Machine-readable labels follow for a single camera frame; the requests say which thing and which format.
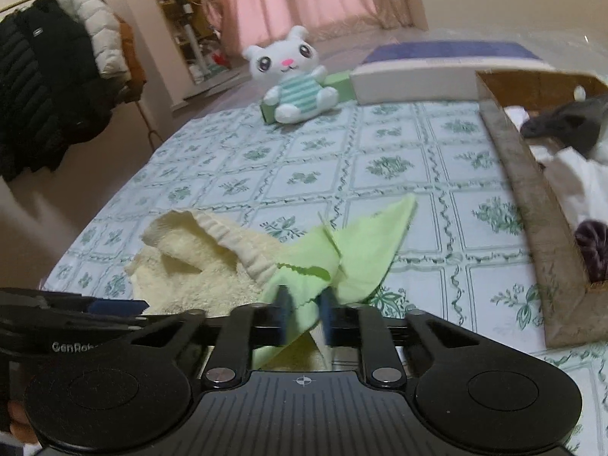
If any wooden bookshelf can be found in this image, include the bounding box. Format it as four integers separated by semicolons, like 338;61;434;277
158;0;220;84

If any brown jacket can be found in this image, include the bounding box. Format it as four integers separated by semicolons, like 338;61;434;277
116;17;147;103

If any white cloth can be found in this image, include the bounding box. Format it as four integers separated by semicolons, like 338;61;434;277
504;106;607;228

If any brown hair scrunchie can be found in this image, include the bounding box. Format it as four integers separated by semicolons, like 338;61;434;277
574;219;608;283

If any black puffer jacket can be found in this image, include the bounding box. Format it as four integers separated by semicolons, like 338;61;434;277
1;0;114;182

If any floral green white tablecloth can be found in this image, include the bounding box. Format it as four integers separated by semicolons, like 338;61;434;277
45;102;607;455

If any brown cardboard tray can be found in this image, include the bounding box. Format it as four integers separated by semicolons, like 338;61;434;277
476;70;607;348

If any white puffer jacket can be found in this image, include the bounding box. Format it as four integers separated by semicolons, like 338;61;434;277
57;0;131;84

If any person's left hand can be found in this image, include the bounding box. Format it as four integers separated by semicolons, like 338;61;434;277
7;401;31;432

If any white bunny plush toy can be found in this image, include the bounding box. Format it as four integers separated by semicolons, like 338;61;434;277
242;25;339;125

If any dark grey white garment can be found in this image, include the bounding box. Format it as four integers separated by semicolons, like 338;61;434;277
519;94;607;158

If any yellow fluffy towel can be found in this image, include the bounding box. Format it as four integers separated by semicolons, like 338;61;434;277
126;210;339;372

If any green microfiber cloth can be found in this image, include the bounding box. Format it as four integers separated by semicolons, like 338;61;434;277
252;195;416;371

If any blue and white flat box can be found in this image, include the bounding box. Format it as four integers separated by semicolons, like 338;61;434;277
350;40;554;105

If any green rectangular box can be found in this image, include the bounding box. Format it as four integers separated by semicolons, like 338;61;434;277
260;71;356;125

